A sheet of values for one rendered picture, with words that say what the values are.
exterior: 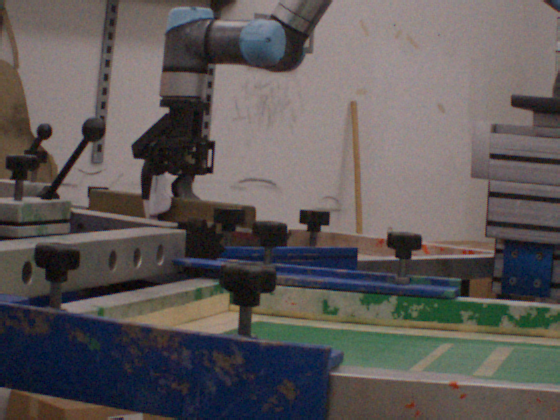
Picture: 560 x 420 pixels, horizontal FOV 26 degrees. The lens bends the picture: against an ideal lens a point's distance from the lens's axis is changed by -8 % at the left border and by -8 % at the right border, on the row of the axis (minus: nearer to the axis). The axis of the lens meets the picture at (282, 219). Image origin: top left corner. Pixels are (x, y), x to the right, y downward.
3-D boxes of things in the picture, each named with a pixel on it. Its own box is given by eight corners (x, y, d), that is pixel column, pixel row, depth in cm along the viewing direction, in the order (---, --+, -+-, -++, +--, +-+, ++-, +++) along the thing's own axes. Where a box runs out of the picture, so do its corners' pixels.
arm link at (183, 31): (206, 5, 194) (159, 6, 197) (200, 72, 194) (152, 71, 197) (226, 11, 201) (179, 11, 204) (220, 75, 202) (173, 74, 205)
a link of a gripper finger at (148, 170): (140, 198, 197) (153, 143, 198) (135, 197, 198) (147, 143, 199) (163, 204, 201) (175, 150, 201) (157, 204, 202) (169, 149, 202)
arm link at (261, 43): (296, 24, 200) (233, 23, 204) (270, 16, 190) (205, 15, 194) (293, 70, 201) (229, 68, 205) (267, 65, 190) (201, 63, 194)
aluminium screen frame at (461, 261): (309, 246, 265) (311, 227, 265) (529, 276, 223) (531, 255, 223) (-12, 244, 212) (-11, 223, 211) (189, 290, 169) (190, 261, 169)
